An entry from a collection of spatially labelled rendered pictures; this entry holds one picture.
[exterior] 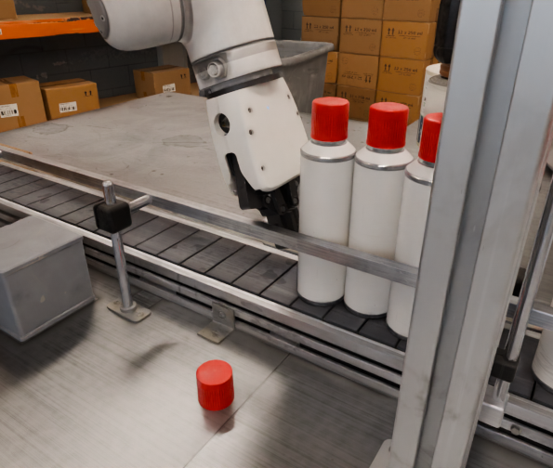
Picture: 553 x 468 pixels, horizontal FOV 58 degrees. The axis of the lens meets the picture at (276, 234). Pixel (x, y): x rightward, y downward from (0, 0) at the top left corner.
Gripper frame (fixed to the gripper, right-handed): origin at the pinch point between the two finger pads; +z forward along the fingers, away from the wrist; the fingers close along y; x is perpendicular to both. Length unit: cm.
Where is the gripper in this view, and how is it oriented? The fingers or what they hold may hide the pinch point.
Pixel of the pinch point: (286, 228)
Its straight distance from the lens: 52.9
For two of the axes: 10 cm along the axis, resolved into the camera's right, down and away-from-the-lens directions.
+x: -7.9, 0.6, 6.1
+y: 5.5, -3.9, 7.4
